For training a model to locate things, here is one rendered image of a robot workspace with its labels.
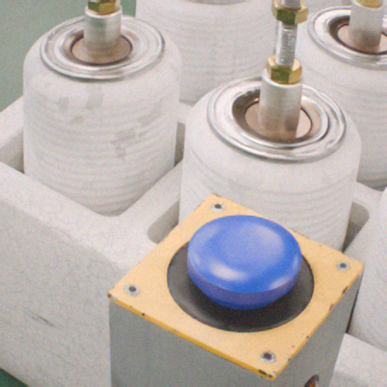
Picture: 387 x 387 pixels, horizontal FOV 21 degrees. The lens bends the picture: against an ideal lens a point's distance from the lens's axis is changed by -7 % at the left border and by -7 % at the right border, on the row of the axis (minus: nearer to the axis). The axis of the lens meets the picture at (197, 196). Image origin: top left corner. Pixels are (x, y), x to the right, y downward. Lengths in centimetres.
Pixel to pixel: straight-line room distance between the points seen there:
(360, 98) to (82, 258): 19
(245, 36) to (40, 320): 23
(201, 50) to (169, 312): 33
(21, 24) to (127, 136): 55
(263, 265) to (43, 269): 28
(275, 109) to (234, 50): 14
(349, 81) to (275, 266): 27
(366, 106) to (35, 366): 29
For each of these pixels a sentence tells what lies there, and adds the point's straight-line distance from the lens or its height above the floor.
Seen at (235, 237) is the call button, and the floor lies 33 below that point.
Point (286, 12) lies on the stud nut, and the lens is 53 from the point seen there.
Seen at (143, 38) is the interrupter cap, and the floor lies 25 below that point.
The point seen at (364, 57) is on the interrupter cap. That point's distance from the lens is 65.
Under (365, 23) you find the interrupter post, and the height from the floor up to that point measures 27.
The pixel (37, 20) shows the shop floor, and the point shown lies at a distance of 116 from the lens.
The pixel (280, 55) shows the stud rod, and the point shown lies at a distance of 55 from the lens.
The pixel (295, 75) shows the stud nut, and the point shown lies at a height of 29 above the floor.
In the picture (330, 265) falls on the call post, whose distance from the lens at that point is 41.
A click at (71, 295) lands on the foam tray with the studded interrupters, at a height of 13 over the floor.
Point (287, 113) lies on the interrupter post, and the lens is 57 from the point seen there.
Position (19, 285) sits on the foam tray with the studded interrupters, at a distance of 68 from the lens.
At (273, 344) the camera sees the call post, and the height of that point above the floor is 31.
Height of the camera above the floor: 59
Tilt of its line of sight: 40 degrees down
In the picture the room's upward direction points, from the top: 5 degrees clockwise
